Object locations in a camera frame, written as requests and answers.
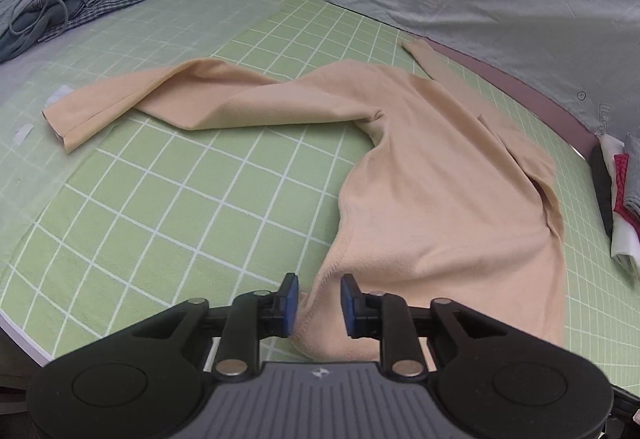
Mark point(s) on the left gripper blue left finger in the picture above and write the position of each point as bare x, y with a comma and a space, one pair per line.
250, 318

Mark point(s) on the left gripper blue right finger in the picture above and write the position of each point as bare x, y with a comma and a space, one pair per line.
387, 319

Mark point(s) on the beige long sleeve shirt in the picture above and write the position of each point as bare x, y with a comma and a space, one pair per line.
453, 200

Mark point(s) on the green grid cutting mat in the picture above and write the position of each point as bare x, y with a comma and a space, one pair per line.
148, 215

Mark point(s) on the folded white garment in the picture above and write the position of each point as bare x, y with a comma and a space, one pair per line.
625, 239

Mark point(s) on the folded black garment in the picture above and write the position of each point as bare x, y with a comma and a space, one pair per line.
602, 185

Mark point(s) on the folded grey garment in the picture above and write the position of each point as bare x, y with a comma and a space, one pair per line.
632, 182

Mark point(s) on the folded red checked garment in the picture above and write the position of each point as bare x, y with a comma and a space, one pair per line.
621, 165

